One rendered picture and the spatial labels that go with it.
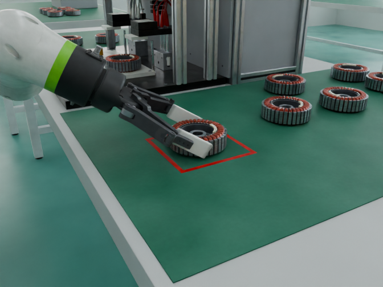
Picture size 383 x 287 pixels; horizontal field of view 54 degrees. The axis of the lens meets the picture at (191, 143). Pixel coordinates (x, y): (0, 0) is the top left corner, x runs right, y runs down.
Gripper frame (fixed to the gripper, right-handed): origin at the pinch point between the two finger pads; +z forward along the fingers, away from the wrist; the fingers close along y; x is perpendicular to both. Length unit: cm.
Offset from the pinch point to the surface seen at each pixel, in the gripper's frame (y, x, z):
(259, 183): -15.0, -2.0, 8.4
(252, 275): -34.3, 1.1, 3.2
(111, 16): 73, -1, -25
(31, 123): 148, 87, -41
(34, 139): 148, 96, -36
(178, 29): 36.0, -12.0, -7.4
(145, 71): 47.3, 4.5, -8.6
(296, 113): 7.4, -11.7, 19.2
